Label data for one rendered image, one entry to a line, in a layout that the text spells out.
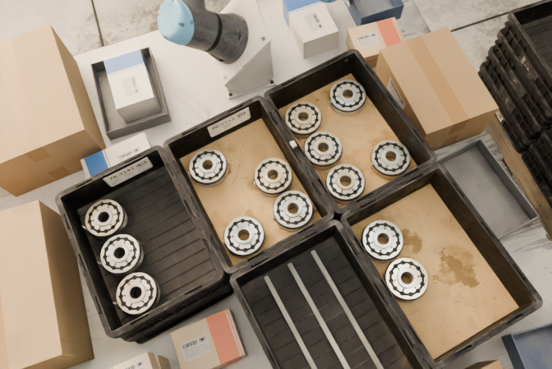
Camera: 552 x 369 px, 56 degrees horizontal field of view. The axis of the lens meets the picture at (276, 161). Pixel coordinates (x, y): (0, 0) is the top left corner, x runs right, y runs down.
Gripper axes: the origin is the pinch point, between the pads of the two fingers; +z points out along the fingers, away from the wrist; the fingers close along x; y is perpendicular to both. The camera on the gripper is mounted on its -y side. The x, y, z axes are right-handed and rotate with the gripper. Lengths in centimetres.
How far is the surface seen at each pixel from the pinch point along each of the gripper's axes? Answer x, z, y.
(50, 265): -102, -19, 62
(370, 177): -18, -7, 63
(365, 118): -12.8, -6.6, 46.2
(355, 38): -4.1, -0.5, 15.6
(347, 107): -17.1, -10.2, 42.6
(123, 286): -87, -15, 72
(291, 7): -19.6, -3.2, -1.7
